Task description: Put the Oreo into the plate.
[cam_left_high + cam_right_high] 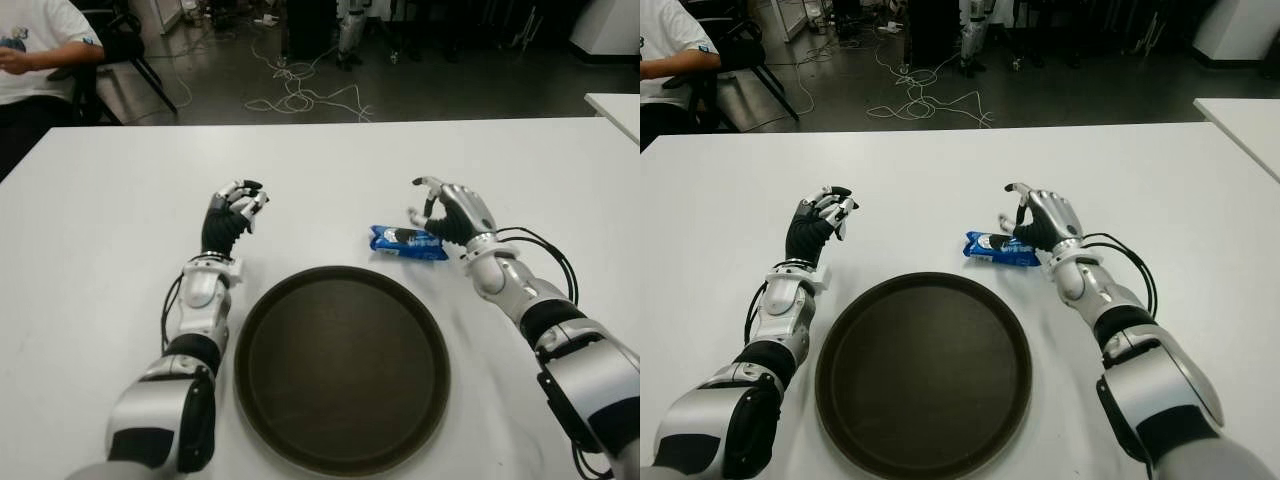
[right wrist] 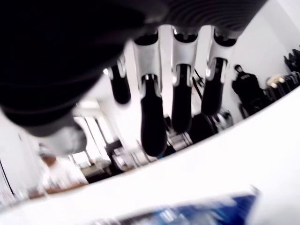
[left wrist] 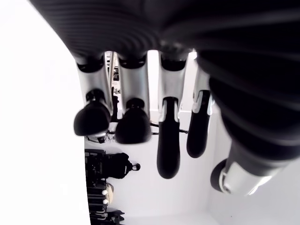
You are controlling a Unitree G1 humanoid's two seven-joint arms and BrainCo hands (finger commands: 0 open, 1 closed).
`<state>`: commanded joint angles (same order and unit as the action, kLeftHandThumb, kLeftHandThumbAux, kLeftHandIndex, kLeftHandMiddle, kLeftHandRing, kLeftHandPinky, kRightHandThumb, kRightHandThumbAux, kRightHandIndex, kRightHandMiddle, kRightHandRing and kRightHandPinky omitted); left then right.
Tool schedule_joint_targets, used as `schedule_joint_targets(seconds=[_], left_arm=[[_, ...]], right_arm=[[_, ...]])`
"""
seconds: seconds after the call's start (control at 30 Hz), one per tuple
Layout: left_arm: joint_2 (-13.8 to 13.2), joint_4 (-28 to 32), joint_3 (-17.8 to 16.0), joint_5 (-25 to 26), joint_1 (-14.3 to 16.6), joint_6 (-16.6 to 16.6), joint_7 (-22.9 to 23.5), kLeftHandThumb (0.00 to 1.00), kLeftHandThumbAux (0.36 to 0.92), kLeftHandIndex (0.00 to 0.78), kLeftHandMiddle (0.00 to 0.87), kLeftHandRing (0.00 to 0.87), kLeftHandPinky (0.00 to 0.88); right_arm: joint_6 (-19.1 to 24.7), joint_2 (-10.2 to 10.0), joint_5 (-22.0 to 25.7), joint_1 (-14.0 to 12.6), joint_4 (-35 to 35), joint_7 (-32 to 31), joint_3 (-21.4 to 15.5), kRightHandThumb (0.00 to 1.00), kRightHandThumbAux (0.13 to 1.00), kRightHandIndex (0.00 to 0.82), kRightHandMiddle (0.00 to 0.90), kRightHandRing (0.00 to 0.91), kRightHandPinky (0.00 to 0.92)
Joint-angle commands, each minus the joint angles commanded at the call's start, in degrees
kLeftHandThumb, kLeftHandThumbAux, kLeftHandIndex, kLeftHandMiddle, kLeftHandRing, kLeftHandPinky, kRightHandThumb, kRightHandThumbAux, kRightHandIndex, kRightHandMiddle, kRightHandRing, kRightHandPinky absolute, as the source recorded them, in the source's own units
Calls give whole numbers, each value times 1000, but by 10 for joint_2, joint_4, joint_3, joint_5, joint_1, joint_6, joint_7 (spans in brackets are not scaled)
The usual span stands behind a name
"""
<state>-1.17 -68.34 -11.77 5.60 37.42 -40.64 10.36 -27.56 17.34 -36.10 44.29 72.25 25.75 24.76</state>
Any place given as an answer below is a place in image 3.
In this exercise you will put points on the white humanoid robot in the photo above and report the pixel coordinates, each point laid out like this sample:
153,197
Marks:
103,138

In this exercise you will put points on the beige plush toy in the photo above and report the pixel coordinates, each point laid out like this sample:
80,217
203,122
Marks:
109,193

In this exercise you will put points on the black stacked chairs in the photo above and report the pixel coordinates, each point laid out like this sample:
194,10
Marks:
93,166

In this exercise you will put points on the black backpack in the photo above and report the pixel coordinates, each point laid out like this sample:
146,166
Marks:
117,166

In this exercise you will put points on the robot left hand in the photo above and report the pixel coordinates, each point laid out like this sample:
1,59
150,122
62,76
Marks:
164,28

